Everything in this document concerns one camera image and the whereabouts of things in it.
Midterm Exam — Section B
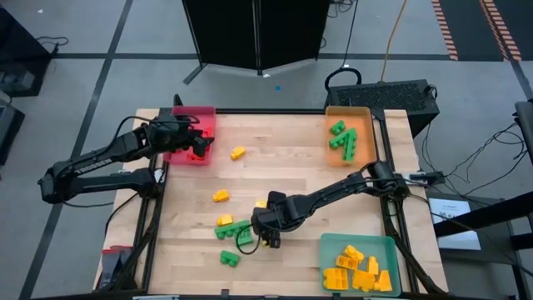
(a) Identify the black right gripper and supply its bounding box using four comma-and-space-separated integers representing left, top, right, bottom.
252, 192, 301, 250

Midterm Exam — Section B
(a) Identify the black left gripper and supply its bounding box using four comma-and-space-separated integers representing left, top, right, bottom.
148, 117, 216, 158

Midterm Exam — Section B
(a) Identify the yellow square building block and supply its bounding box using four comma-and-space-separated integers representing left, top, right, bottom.
321, 267, 349, 292

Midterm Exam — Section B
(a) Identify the yellow wedge building block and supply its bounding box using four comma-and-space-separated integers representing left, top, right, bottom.
374, 269, 393, 293

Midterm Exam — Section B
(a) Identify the red translucent plastic tray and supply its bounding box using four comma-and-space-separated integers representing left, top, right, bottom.
162, 105, 218, 167

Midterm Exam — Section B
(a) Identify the black folding partition screen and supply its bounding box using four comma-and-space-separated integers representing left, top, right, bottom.
181, 0, 332, 87

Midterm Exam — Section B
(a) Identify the teal plastic tray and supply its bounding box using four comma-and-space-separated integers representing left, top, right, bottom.
318, 232, 402, 298

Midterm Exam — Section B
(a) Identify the green three-stud building block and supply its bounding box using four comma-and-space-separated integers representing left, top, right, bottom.
328, 129, 357, 150

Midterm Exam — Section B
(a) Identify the orange plastic tray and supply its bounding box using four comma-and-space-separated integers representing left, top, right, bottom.
324, 105, 377, 168

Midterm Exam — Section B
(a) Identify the white paper sheet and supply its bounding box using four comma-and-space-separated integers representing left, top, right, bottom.
427, 197, 483, 252

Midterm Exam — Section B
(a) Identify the dark grey case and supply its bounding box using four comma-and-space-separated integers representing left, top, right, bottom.
0, 97, 26, 167

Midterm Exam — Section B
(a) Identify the black storage cabinet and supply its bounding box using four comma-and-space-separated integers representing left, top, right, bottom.
0, 7, 53, 98

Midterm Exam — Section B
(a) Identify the black equipment stand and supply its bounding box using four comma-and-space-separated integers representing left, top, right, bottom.
432, 191, 533, 251

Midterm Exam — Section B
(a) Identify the black aluminium table frame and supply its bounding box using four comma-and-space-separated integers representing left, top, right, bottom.
139, 107, 420, 295

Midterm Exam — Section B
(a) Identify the grey red-edged bracket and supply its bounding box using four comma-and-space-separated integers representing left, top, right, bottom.
101, 244, 133, 291

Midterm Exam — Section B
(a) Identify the black hanging cable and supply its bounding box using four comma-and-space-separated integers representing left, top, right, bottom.
323, 0, 362, 99

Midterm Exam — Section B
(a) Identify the yellow hanging cable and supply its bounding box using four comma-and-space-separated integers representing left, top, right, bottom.
379, 0, 408, 83

